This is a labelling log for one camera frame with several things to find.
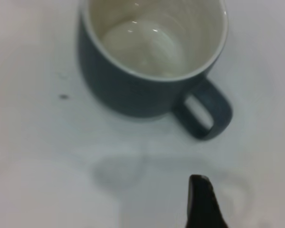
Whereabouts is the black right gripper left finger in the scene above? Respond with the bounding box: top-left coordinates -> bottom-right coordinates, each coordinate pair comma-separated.
185,174 -> 228,228

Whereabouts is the dark grey-blue ceramic mug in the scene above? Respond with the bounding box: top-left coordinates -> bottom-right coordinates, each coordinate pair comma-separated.
76,0 -> 233,141

